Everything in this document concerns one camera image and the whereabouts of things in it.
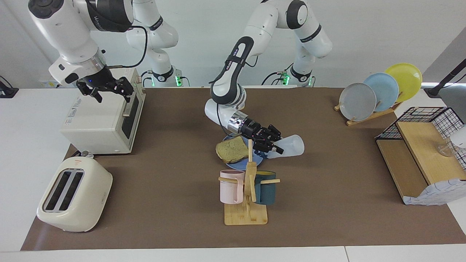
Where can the white checked cloth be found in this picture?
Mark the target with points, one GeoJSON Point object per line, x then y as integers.
{"type": "Point", "coordinates": [437, 193]}

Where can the white power strip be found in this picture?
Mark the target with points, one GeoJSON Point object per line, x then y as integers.
{"type": "Point", "coordinates": [43, 84]}

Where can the wooden plate rack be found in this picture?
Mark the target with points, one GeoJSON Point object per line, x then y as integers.
{"type": "Point", "coordinates": [367, 118]}

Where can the black clamp base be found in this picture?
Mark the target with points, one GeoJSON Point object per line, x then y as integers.
{"type": "Point", "coordinates": [7, 91]}

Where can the teal mug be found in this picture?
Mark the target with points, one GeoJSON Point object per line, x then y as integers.
{"type": "Point", "coordinates": [265, 191]}

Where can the light blue round plate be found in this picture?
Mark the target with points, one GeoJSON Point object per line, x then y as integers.
{"type": "Point", "coordinates": [386, 89]}

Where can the white toaster oven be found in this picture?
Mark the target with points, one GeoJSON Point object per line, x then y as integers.
{"type": "Point", "coordinates": [82, 143]}

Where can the yellow round plate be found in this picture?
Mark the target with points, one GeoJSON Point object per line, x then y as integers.
{"type": "Point", "coordinates": [407, 78]}

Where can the wooden mug tree stand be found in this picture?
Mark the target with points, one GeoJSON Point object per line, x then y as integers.
{"type": "Point", "coordinates": [245, 216]}

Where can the brown table mat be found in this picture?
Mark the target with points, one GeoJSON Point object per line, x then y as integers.
{"type": "Point", "coordinates": [164, 182]}

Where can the wooden two-tier shelf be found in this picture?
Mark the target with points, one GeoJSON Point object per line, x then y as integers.
{"type": "Point", "coordinates": [422, 153]}

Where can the toasted bread slice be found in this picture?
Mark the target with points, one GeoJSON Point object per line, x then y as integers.
{"type": "Point", "coordinates": [231, 151]}

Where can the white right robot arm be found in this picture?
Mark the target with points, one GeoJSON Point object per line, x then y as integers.
{"type": "Point", "coordinates": [62, 29]}

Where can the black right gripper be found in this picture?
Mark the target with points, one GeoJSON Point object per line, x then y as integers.
{"type": "Point", "coordinates": [98, 82]}

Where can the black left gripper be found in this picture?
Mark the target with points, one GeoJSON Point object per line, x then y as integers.
{"type": "Point", "coordinates": [253, 130]}

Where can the translucent seasoning bottle navy cap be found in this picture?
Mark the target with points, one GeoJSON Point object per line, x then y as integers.
{"type": "Point", "coordinates": [293, 145]}

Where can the cream two-slot toaster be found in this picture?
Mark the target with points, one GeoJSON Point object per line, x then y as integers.
{"type": "Point", "coordinates": [87, 203]}

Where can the black camera stand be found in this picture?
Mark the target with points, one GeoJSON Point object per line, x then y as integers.
{"type": "Point", "coordinates": [442, 83]}

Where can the white rounded object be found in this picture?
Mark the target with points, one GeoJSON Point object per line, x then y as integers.
{"type": "Point", "coordinates": [459, 137]}

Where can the clear drinking glass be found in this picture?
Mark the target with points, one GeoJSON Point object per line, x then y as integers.
{"type": "Point", "coordinates": [446, 150]}

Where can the grey round plate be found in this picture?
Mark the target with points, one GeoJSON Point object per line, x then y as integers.
{"type": "Point", "coordinates": [358, 102]}

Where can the pink mug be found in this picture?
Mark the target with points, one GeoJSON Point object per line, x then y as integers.
{"type": "Point", "coordinates": [229, 189]}

